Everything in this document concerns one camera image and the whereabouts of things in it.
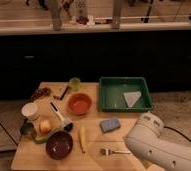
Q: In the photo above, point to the green glass cup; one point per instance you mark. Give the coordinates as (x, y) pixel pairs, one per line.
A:
(74, 83)

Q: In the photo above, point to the white cup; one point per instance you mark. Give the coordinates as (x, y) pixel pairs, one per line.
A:
(30, 110)

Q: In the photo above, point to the grey cloth in tray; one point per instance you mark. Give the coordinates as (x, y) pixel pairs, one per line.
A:
(131, 98)

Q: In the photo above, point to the dark grapes bunch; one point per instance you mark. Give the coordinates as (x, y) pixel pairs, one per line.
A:
(38, 93)

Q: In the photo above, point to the green plastic tray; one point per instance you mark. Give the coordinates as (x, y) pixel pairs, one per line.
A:
(111, 94)

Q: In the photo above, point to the silver fork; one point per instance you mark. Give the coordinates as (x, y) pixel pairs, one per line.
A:
(107, 152)

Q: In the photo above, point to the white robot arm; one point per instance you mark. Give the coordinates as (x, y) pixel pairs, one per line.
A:
(143, 140)

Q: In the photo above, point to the blue sponge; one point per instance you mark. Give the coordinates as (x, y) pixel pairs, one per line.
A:
(110, 125)

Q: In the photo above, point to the yellow banana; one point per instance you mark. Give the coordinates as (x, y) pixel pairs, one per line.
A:
(82, 139)

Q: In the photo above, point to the green cucumber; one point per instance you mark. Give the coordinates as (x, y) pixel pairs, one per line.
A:
(44, 139)

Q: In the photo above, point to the black marker pen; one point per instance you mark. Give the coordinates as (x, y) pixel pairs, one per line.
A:
(64, 91)

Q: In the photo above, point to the dark purple bowl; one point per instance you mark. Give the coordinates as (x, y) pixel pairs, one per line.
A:
(59, 145)

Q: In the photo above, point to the silver metal cup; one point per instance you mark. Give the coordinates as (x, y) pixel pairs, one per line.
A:
(28, 130)

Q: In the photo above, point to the red bowl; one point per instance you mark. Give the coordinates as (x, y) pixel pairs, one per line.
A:
(79, 104)

